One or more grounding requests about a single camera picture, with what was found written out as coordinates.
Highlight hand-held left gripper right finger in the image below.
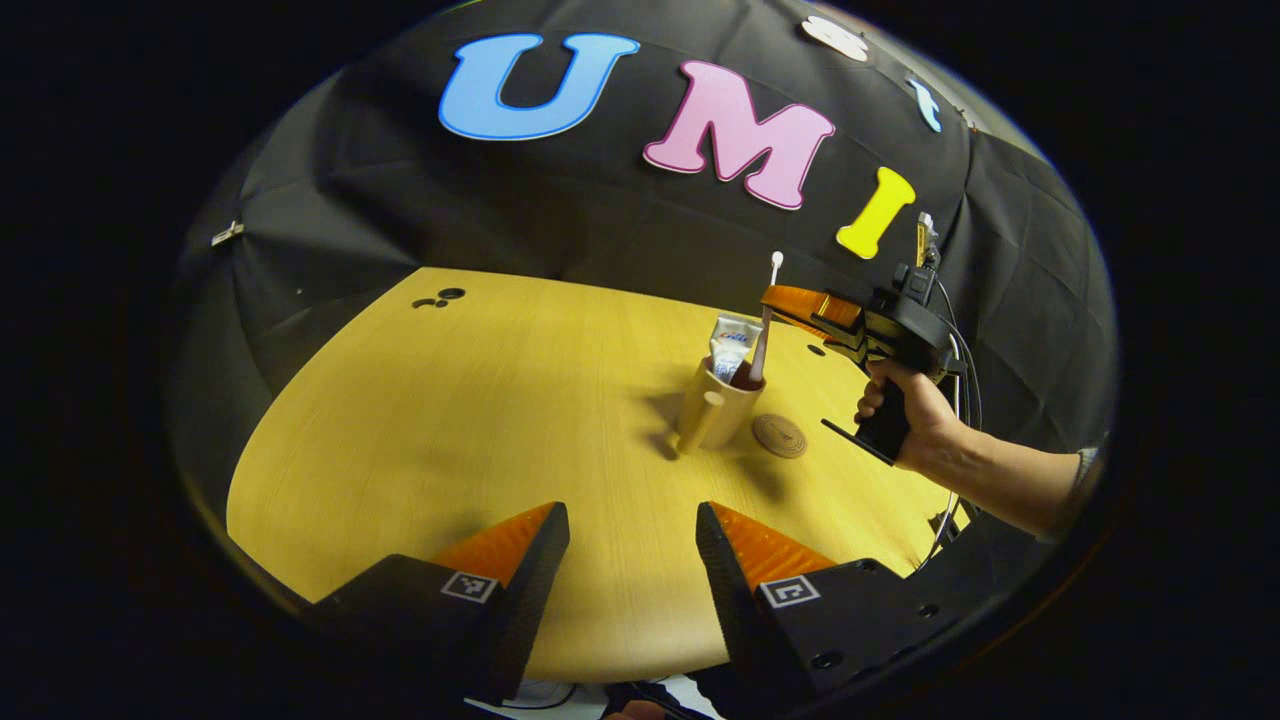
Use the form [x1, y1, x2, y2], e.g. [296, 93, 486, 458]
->
[695, 501, 963, 709]

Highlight black backdrop cloth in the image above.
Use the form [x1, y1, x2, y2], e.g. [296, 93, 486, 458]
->
[165, 0, 1119, 561]

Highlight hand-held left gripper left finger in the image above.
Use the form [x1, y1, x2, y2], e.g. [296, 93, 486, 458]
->
[310, 501, 572, 706]

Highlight white toothbrush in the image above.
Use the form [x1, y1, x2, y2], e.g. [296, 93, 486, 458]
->
[748, 250, 786, 386]

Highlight white toothpaste tube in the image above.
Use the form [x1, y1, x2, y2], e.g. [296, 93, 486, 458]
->
[708, 313, 764, 386]

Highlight round cork coaster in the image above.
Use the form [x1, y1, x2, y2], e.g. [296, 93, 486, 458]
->
[752, 413, 809, 460]

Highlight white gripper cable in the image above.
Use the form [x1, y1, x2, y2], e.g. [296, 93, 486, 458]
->
[925, 280, 986, 571]

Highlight beige cup with wooden handle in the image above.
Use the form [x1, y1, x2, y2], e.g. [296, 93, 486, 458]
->
[675, 355, 768, 457]

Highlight wooden desktop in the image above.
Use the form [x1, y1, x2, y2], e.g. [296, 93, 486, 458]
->
[225, 265, 966, 686]

